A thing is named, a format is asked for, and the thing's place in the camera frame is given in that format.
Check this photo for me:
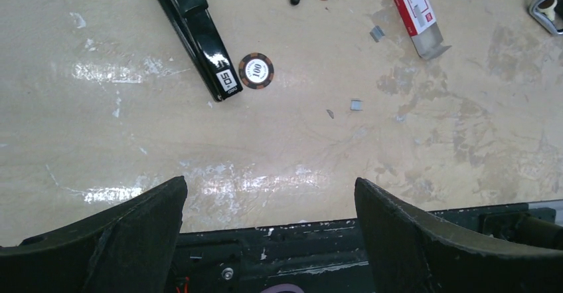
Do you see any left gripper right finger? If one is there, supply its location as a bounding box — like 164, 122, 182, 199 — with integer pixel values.
354, 178, 562, 292

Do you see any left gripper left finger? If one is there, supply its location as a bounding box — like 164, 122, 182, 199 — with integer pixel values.
1, 176, 188, 292

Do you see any black stapler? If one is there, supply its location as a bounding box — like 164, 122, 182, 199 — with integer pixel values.
158, 0, 243, 102

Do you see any small staple strip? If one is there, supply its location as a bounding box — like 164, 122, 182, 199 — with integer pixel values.
370, 25, 385, 43
350, 100, 362, 111

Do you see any brown poker chip front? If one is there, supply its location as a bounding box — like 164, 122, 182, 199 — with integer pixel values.
238, 52, 275, 90

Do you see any red white staple box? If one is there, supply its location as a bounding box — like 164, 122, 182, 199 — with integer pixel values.
393, 0, 450, 60

